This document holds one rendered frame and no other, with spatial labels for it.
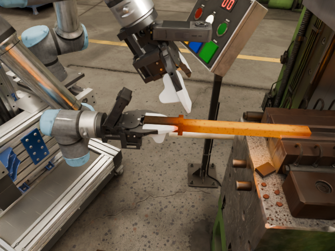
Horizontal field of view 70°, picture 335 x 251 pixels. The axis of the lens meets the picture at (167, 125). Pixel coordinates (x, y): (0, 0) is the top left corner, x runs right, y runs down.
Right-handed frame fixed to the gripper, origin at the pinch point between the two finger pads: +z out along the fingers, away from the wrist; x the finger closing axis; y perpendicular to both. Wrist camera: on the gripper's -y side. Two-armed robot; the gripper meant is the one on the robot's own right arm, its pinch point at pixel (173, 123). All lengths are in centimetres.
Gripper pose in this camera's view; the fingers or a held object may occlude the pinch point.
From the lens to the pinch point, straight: 63.2
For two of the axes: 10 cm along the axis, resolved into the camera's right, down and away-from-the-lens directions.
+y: -0.1, 7.4, 6.7
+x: -0.7, 6.7, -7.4
